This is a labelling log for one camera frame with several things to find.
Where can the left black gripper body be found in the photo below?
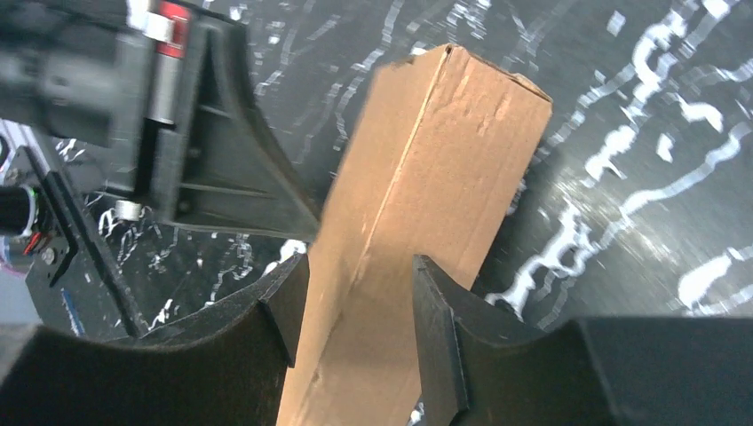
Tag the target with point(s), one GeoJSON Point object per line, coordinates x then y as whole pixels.
{"type": "Point", "coordinates": [102, 72]}

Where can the brown cardboard box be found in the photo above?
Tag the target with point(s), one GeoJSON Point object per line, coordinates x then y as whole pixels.
{"type": "Point", "coordinates": [441, 146]}

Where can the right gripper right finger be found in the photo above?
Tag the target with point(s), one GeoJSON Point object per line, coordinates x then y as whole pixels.
{"type": "Point", "coordinates": [480, 365]}

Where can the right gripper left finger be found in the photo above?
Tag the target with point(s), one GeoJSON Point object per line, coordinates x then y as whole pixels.
{"type": "Point", "coordinates": [223, 365]}

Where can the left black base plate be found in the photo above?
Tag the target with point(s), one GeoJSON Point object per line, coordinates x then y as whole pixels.
{"type": "Point", "coordinates": [73, 280]}

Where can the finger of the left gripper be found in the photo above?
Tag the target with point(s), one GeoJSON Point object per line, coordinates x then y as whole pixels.
{"type": "Point", "coordinates": [218, 167]}

